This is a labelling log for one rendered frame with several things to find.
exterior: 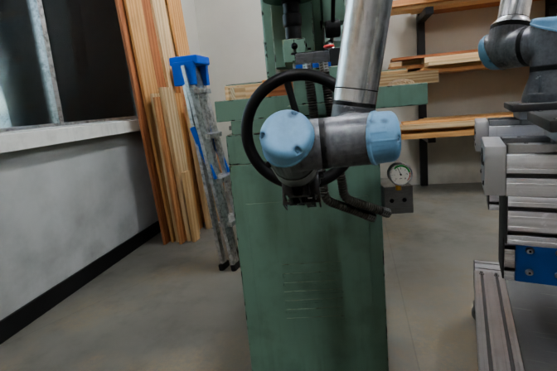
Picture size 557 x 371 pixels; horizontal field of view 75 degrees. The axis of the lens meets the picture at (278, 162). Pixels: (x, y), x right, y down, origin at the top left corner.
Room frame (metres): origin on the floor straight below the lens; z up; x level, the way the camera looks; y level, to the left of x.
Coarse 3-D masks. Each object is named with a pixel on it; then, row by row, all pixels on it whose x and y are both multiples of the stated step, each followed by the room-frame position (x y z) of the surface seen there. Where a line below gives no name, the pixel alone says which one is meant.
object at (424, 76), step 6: (408, 72) 1.17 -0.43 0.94; (414, 72) 1.17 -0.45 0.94; (420, 72) 1.16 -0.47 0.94; (426, 72) 1.16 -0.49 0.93; (432, 72) 1.16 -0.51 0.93; (384, 78) 1.17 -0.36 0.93; (390, 78) 1.17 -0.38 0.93; (396, 78) 1.17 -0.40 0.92; (402, 78) 1.17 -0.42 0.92; (408, 78) 1.17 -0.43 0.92; (414, 78) 1.17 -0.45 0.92; (420, 78) 1.16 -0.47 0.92; (426, 78) 1.16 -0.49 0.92; (432, 78) 1.16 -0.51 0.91; (384, 84) 1.17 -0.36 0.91
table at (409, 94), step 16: (272, 96) 1.04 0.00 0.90; (384, 96) 1.02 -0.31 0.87; (400, 96) 1.02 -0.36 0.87; (416, 96) 1.01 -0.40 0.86; (224, 112) 1.05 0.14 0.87; (240, 112) 1.05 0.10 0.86; (256, 112) 1.04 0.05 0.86; (272, 112) 1.04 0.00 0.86; (304, 112) 0.94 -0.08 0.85; (320, 112) 0.94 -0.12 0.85
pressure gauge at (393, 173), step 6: (396, 162) 0.97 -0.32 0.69; (402, 162) 0.97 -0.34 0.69; (390, 168) 0.96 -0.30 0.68; (396, 168) 0.96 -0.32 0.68; (402, 168) 0.96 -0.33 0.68; (408, 168) 0.96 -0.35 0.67; (390, 174) 0.96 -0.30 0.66; (396, 174) 0.96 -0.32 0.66; (402, 174) 0.96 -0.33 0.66; (408, 174) 0.96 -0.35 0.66; (390, 180) 0.96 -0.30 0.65; (396, 180) 0.96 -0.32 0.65; (402, 180) 0.96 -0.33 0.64; (408, 180) 0.96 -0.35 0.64; (396, 186) 0.98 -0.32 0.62
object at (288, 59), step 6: (288, 42) 1.15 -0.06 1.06; (294, 42) 1.15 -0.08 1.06; (300, 42) 1.15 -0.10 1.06; (288, 48) 1.15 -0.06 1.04; (300, 48) 1.15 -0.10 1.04; (288, 54) 1.15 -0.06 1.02; (288, 60) 1.15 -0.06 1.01; (294, 60) 1.15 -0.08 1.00; (288, 66) 1.28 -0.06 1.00; (294, 66) 1.19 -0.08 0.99
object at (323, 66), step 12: (324, 72) 0.92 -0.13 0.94; (312, 84) 0.92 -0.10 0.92; (312, 96) 0.92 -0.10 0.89; (324, 96) 0.92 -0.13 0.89; (312, 108) 0.92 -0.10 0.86; (324, 192) 0.90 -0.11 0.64; (336, 204) 0.91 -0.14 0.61; (348, 204) 0.91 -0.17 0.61; (360, 204) 0.91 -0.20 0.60; (372, 204) 0.92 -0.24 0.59; (360, 216) 0.92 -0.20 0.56; (372, 216) 0.93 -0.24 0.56; (384, 216) 0.93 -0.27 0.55
